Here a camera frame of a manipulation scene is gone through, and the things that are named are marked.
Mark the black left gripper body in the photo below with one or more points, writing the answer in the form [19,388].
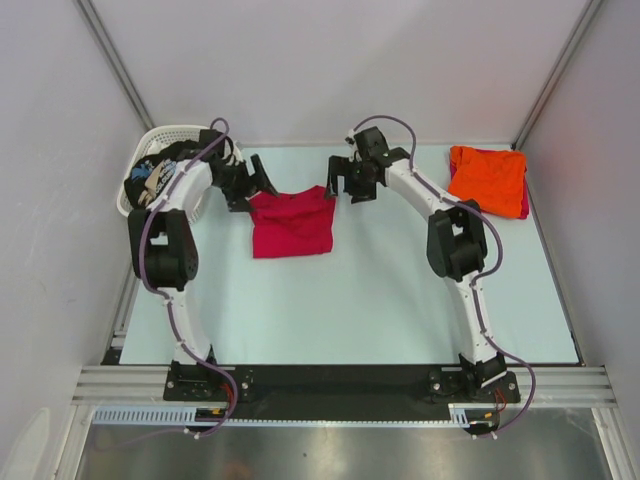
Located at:
[236,182]

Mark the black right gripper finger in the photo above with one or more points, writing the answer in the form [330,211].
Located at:
[361,198]
[338,166]

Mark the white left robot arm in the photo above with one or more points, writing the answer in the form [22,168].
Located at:
[165,258]

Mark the aluminium frame rail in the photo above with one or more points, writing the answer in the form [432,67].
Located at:
[561,386]

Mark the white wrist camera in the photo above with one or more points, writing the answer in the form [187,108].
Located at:
[350,140]
[232,155]

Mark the white plastic laundry basket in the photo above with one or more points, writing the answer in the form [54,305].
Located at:
[185,191]

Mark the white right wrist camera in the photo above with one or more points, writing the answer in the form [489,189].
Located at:
[350,140]

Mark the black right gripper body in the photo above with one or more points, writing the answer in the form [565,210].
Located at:
[357,174]

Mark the red polo shirt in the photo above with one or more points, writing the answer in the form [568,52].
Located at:
[292,225]

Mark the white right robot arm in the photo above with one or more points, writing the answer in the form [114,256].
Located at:
[456,246]

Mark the black printed t shirt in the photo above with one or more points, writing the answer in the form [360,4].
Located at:
[149,175]

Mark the grey slotted cable duct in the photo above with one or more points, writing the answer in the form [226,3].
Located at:
[158,416]

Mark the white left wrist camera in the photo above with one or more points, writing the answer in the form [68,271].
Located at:
[232,155]

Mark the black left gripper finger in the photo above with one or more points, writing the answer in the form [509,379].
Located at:
[260,177]
[241,205]

